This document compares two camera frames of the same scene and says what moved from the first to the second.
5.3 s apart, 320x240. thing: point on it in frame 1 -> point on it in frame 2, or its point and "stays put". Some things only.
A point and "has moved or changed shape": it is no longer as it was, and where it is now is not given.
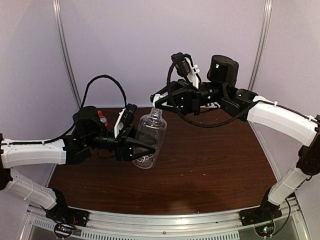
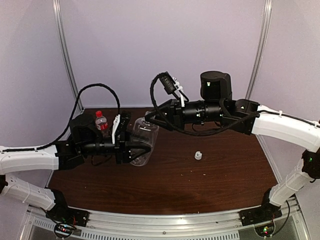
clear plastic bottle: x=152 y=130 has moved or changed shape
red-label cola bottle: x=102 y=118 stays put
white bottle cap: x=157 y=97 -> x=198 y=155
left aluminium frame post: x=57 y=11 stays put
